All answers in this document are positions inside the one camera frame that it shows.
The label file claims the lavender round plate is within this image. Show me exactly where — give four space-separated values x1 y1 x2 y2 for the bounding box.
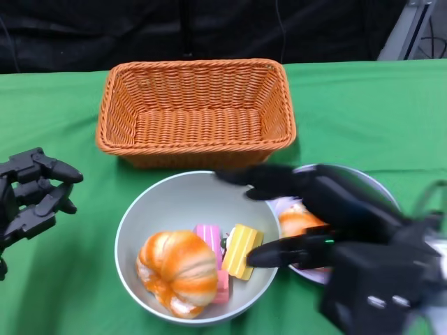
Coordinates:
270 163 401 285

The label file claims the orange wicker basket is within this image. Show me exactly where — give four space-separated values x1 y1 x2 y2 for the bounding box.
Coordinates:
96 58 298 170

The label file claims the yellow layered cake slice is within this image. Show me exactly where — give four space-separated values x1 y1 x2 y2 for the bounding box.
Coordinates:
221 223 265 281

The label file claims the orange striped bread roll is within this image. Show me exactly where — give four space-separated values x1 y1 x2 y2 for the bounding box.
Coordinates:
279 204 329 239
135 230 219 319

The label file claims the pink striped cake slice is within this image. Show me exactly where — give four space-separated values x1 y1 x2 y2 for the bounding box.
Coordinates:
193 224 224 271

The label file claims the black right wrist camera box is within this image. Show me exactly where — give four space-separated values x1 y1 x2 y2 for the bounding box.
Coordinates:
319 240 441 335

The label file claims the pale grey-green bowl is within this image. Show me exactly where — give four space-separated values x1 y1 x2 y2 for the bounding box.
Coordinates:
114 170 281 326

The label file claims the black backdrop curtain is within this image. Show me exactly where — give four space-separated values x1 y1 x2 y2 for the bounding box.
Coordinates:
0 0 409 74

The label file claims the green tablecloth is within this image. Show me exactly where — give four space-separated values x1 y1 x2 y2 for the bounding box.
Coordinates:
0 57 447 335

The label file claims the aluminium frame post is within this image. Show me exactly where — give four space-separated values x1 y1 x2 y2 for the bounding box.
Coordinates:
376 0 437 61

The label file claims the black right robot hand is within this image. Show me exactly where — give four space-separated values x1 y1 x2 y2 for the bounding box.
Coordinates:
213 163 413 271

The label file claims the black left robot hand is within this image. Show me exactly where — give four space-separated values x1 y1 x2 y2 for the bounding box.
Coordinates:
0 147 84 280

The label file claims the salmon cake with cherry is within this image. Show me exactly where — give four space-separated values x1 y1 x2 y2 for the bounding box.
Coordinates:
212 269 231 304

